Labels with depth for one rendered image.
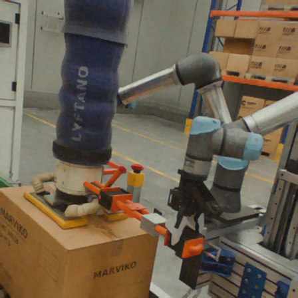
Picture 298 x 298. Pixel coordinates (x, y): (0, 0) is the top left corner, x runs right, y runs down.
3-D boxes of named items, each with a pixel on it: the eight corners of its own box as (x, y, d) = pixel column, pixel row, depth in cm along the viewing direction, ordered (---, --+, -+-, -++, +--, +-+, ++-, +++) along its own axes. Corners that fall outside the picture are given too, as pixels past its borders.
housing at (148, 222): (138, 227, 122) (140, 215, 121) (153, 225, 127) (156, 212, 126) (152, 237, 118) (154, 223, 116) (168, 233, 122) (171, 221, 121)
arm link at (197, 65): (213, 76, 147) (103, 117, 165) (218, 76, 157) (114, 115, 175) (204, 44, 146) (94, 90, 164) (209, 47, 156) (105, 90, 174)
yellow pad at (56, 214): (22, 195, 160) (24, 184, 159) (46, 193, 167) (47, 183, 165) (63, 229, 136) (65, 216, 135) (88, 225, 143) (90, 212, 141)
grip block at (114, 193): (96, 203, 137) (98, 187, 136) (118, 201, 144) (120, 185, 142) (110, 212, 131) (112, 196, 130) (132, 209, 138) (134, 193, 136)
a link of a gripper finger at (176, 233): (161, 238, 113) (175, 209, 113) (175, 247, 109) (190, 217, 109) (155, 235, 111) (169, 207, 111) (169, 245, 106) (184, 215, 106)
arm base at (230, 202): (219, 197, 172) (223, 176, 169) (247, 210, 162) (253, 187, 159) (196, 201, 162) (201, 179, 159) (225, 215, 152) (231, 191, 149)
